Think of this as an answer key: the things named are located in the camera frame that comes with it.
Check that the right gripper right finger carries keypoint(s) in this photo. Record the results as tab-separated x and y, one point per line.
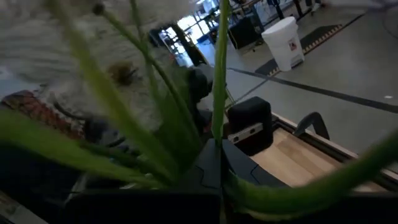
239	161

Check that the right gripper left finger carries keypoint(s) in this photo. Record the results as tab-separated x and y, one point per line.
208	165

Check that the white flower spray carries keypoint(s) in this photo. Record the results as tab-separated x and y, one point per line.
104	93

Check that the white trash bin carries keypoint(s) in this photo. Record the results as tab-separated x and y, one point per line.
283	43

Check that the black box on floor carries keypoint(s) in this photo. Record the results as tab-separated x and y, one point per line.
242	32

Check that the black yellow-striped floor mat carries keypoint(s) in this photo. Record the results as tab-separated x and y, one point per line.
320	35

